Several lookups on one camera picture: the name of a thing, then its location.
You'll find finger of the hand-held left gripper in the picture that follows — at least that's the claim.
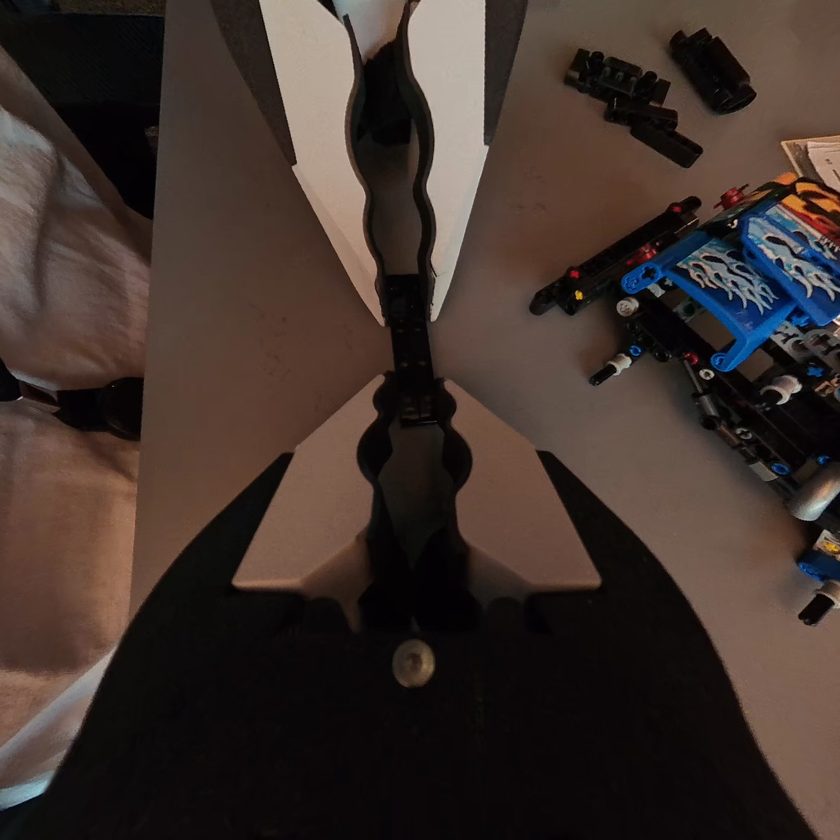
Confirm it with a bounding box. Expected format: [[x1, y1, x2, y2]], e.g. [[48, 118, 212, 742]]
[[259, 0, 388, 327], [403, 0, 491, 324]]

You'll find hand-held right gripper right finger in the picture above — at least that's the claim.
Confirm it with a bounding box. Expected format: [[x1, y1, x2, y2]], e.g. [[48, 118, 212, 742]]
[[435, 379, 604, 609]]

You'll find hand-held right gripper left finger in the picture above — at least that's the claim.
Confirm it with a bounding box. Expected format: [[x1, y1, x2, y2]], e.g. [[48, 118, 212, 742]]
[[230, 373, 396, 626]]

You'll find long black lego beam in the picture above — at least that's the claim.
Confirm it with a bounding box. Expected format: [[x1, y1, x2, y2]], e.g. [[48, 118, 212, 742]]
[[382, 271, 439, 431]]

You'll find black chunky lego connector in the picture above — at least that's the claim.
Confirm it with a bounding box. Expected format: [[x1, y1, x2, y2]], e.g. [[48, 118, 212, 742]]
[[669, 28, 757, 116]]

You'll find partly built lego truck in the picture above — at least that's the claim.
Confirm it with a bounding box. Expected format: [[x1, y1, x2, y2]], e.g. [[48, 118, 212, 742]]
[[528, 172, 840, 627]]

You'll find lego instruction booklet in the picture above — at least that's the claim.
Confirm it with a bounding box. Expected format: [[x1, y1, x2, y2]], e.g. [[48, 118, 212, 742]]
[[780, 134, 840, 194]]

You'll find black badge reel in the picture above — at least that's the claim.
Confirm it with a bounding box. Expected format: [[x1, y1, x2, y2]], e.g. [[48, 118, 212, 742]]
[[56, 377, 144, 442]]

